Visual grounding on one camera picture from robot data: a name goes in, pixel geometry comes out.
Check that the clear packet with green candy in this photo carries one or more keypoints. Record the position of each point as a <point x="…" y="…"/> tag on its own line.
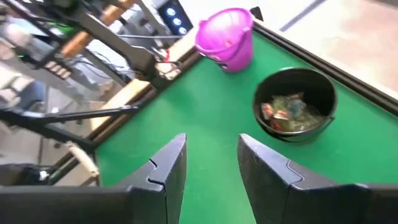
<point x="308" y="122"/>
<point x="281" y="102"/>

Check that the clear packet with red candy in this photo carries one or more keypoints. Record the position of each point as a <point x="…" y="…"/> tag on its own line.
<point x="278" y="124"/>
<point x="267" y="111"/>

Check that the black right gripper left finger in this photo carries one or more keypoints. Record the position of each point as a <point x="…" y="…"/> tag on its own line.
<point x="171" y="174"/>

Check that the green table mat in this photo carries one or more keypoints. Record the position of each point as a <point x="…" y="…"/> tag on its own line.
<point x="217" y="102"/>

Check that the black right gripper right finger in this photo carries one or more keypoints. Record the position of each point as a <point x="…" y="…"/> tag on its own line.
<point x="267" y="174"/>

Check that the purple bucket with face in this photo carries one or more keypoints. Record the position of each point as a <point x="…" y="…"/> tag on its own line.
<point x="230" y="46"/>

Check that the white bracket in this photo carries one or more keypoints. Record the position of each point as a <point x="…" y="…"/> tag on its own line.
<point x="85" y="161"/>

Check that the black plastic bucket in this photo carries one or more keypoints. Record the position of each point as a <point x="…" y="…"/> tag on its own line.
<point x="323" y="90"/>

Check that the clear packet with teal candy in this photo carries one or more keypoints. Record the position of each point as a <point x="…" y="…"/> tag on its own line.
<point x="296" y="106"/>

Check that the black computer with light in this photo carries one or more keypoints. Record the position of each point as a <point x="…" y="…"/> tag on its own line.
<point x="174" y="15"/>

